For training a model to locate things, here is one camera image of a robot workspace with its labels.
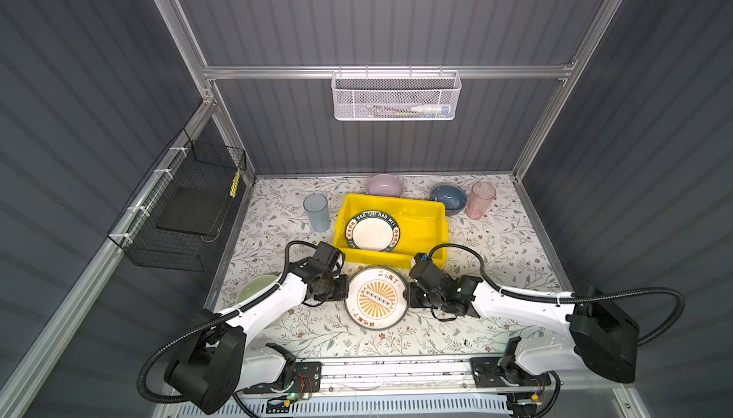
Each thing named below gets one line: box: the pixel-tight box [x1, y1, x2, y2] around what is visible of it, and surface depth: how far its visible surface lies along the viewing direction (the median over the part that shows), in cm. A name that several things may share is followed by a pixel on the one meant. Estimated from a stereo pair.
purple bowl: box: [366, 173, 405, 198], surface depth 114 cm
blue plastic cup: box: [302, 193, 331, 233], surface depth 98 cm
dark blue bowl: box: [430, 184, 468, 216], surface depth 110 cm
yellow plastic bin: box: [333, 192, 448, 270], surface depth 102 cm
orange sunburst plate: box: [343, 265, 408, 332], surface depth 86 cm
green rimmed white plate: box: [344, 209, 401, 252], surface depth 104 cm
